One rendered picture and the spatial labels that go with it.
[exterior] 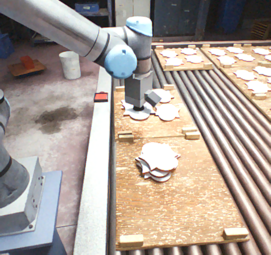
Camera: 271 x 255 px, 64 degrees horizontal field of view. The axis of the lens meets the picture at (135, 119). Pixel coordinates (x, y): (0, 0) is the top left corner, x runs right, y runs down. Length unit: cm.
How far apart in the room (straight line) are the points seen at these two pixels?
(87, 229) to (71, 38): 50
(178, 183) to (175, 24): 525
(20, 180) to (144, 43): 53
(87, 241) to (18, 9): 56
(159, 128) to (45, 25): 63
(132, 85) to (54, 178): 45
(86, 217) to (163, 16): 528
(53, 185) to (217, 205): 55
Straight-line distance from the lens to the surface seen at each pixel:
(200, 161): 82
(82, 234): 68
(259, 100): 129
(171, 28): 578
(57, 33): 48
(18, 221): 74
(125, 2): 540
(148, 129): 92
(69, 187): 196
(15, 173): 70
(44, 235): 76
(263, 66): 175
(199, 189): 74
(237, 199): 80
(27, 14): 47
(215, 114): 112
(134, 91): 71
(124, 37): 64
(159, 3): 560
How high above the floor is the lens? 151
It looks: 36 degrees down
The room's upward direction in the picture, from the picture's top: straight up
